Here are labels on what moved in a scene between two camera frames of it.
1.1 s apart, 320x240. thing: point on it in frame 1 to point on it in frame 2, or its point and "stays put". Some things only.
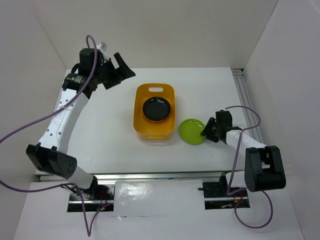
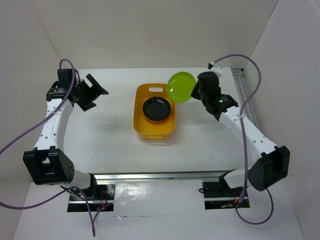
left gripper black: x=122 y=72 to x=94 y=92
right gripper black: x=206 y=131 to x=194 y=93
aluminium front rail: x=159 y=177 stays put
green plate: x=189 y=131 to x=180 y=86
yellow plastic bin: x=150 y=131 stays put
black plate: x=156 y=108 stays put
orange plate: x=153 y=121 stays put
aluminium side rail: x=250 y=116 stays put
